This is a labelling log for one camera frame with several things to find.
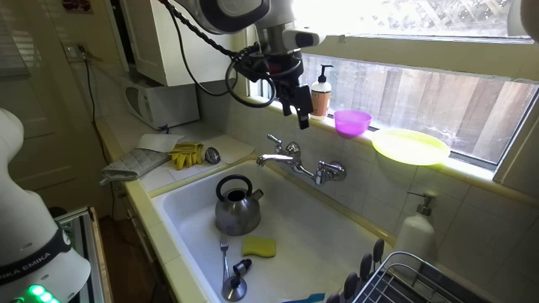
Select white cabinet door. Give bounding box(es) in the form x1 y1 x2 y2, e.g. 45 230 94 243
117 0 252 90

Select grey folded towel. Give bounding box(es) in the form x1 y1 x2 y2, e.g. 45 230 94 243
99 147 171 187

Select pink plastic bowl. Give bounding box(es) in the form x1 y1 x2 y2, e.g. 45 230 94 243
333 108 373 139

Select metal fork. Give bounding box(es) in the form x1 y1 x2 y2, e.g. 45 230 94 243
217 235 232 283

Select wall power outlet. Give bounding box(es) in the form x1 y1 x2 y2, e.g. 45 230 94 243
62 43 87 65

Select yellow sponge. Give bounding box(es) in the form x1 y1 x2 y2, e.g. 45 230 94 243
240 236 277 260

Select chrome wall faucet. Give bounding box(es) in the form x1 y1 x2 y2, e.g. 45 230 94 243
255 134 348 187

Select brown pump soap bottle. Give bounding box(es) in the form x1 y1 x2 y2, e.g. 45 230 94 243
309 65 335 118

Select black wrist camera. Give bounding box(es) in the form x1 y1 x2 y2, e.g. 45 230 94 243
232 46 277 83

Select white microwave oven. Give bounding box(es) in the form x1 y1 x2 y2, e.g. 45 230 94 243
122 83 202 132

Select white sink basin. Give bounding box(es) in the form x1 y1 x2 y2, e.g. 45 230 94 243
149 159 395 303

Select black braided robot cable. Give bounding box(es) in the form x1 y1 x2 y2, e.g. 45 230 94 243
158 0 277 110

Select black oval utensil handle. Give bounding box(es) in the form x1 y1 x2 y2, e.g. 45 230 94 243
372 240 387 267
341 272 362 303
358 253 375 283

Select white paper sheet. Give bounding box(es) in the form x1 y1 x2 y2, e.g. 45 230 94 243
136 132 186 155

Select yellow rubber gloves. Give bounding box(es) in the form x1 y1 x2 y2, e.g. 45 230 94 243
166 142 207 172

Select metal edged robot stand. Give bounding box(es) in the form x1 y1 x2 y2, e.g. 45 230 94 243
55 206 114 303

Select yellow plastic plate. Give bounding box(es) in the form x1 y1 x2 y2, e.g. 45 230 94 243
370 127 451 169

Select white pump soap bottle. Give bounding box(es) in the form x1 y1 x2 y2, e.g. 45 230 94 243
394 191 437 263

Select wire dish rack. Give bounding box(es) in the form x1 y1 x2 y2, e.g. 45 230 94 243
351 250 493 303

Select steel kettle with black handle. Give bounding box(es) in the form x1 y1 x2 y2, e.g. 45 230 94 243
213 174 266 238

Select blue handled brush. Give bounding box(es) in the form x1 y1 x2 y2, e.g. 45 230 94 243
281 292 326 303

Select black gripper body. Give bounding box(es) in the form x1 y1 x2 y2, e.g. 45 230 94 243
271 60 314 115

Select metal sink strainer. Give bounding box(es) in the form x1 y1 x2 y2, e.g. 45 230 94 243
203 147 222 167

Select black power cord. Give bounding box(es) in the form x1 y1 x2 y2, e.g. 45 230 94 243
82 53 116 167

